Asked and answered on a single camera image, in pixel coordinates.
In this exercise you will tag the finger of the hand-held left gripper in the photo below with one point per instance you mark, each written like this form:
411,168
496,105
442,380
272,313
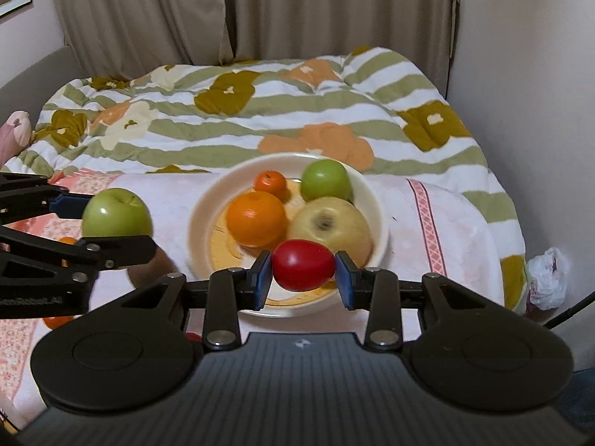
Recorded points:
69,205
116,251

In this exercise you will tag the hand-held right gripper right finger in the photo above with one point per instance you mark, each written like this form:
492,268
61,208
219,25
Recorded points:
344,278

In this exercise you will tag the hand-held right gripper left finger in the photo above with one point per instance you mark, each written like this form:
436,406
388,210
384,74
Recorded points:
262,281

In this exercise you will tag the green apple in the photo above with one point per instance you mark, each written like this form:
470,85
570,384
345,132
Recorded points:
116,213
325,181

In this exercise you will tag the red tomato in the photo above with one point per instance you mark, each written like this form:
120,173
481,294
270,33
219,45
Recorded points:
193,336
302,265

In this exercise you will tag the large yellow apple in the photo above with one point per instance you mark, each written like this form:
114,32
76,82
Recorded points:
325,223

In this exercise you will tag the large orange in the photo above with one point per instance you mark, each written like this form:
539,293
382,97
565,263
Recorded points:
255,218
69,240

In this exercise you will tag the cream bowl with bear print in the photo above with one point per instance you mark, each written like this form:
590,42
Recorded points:
204,223

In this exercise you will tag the small tangerine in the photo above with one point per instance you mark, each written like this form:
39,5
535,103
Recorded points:
270,183
58,321

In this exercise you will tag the brown kiwi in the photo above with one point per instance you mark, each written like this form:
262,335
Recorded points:
153,267

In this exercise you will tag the pink floral towel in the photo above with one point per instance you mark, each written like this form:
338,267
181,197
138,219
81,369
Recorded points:
418,241

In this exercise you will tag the pink plush toy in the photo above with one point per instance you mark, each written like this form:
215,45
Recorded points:
14,134

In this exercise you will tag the green striped floral blanket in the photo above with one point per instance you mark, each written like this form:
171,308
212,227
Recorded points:
279,121

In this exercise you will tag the beige curtain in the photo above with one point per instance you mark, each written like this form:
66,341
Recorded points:
139,14
334,9

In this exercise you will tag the white plastic bag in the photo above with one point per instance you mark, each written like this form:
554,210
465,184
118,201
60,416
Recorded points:
548,278

